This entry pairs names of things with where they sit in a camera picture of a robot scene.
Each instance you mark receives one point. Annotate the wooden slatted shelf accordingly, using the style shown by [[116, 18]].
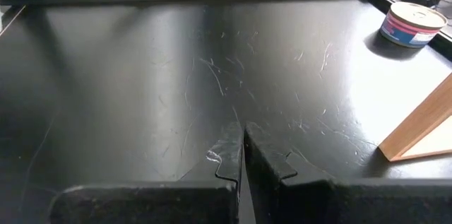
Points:
[[416, 125]]

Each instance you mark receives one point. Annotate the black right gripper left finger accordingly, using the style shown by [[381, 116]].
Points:
[[159, 203]]

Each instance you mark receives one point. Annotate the pink blue label can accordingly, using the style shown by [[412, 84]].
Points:
[[409, 29]]

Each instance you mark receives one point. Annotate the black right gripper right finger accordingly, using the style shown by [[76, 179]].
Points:
[[335, 203]]

